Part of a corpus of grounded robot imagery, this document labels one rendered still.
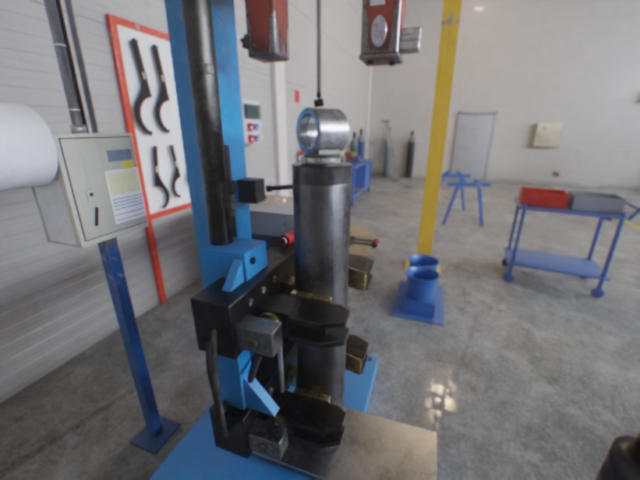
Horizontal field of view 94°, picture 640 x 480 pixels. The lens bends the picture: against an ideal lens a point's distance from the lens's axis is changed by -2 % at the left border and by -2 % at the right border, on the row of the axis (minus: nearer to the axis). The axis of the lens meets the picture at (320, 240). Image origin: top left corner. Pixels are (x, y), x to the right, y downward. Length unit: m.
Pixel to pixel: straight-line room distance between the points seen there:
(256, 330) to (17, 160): 0.86
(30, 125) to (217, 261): 0.69
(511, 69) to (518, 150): 2.42
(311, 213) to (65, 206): 0.87
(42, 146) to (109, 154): 0.24
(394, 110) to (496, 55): 3.33
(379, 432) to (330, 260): 1.03
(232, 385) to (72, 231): 0.80
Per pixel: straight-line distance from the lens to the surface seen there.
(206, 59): 1.13
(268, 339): 1.00
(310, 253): 1.10
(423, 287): 2.85
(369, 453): 1.77
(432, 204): 3.64
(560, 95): 12.29
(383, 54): 1.03
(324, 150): 1.07
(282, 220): 1.56
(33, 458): 2.41
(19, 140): 1.27
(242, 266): 1.09
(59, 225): 1.47
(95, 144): 1.42
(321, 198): 1.03
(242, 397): 1.28
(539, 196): 3.88
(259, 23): 1.19
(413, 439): 1.85
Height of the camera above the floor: 1.58
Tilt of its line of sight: 20 degrees down
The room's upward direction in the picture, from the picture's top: straight up
